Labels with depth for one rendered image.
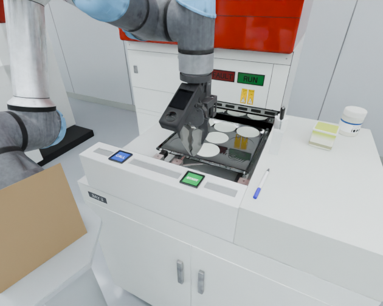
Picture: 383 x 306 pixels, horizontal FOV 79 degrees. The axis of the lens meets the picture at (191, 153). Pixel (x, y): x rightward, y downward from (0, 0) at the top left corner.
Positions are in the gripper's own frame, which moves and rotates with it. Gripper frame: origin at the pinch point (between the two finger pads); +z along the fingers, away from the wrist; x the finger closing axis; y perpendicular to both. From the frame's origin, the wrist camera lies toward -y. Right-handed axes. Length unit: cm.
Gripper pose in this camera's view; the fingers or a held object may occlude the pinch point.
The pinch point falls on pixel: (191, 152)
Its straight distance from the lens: 60.5
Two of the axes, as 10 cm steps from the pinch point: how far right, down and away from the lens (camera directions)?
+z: 0.0, 8.3, 5.5
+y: 4.5, -4.9, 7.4
